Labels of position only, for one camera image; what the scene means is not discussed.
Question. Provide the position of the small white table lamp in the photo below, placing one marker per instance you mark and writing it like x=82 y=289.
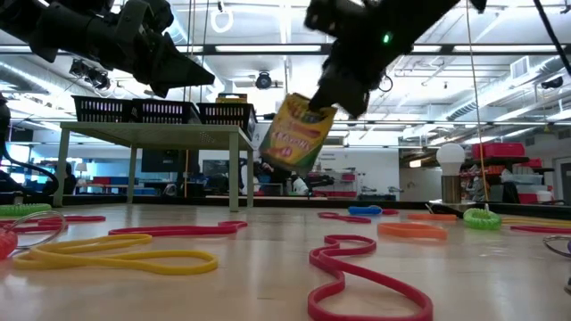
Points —
x=81 y=168

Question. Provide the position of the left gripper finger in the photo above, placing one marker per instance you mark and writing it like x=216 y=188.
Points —
x=171 y=79
x=180 y=60

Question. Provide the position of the yellow rubber band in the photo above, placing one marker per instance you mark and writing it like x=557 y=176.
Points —
x=535 y=221
x=212 y=264

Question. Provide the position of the white light bulb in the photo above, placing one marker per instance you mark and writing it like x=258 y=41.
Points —
x=450 y=156

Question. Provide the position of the orange rubber band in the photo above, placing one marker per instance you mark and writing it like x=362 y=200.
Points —
x=441 y=233
x=430 y=217

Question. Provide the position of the black mesh plastic basket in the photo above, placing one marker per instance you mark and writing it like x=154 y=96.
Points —
x=165 y=112
x=102 y=110
x=225 y=117

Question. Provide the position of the round metal lamp base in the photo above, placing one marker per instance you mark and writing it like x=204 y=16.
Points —
x=451 y=187

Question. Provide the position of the black ceiling fixture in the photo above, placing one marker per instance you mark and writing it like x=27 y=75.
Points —
x=552 y=82

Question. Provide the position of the green perforated metal shelf riser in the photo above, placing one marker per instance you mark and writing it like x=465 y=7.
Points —
x=156 y=129

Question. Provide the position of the white ceiling air vent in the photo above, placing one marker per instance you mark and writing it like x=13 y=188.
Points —
x=520 y=68

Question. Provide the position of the person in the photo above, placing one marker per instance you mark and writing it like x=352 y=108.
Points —
x=69 y=180
x=272 y=183

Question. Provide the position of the yellow thin rod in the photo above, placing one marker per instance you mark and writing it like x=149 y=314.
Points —
x=186 y=174

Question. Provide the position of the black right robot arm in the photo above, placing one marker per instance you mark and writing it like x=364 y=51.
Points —
x=478 y=4

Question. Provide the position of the background black robot arm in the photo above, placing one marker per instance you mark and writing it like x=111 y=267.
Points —
x=316 y=183

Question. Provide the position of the black monitor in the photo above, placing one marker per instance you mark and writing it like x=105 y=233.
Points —
x=169 y=160

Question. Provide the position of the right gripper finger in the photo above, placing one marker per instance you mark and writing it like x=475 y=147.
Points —
x=323 y=96
x=354 y=100

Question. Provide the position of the red storage bin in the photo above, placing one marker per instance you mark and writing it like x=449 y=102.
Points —
x=497 y=150

